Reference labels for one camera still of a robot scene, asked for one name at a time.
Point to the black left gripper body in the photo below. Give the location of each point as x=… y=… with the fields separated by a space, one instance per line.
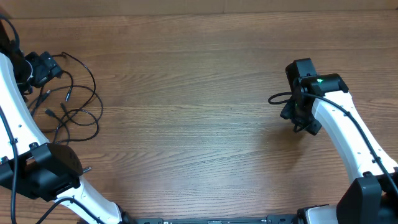
x=42 y=70

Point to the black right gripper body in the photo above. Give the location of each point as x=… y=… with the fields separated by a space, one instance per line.
x=300 y=117

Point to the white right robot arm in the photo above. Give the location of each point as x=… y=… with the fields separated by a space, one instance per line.
x=323 y=101

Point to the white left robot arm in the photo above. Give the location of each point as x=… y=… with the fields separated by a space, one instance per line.
x=31 y=165

